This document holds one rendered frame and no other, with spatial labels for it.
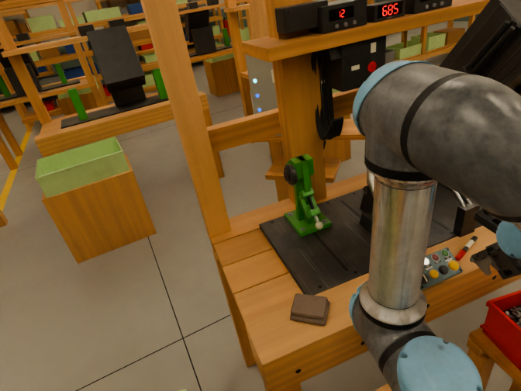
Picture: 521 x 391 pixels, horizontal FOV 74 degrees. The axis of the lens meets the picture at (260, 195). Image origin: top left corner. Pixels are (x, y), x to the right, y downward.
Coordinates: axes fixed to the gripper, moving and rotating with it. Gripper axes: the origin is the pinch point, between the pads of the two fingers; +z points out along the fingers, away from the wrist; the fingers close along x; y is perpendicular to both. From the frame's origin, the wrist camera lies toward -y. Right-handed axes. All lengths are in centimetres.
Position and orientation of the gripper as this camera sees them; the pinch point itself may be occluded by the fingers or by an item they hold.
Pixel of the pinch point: (473, 257)
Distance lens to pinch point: 109.1
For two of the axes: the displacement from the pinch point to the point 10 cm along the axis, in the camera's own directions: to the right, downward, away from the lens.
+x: 9.3, -3.0, 2.3
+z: -0.8, 4.4, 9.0
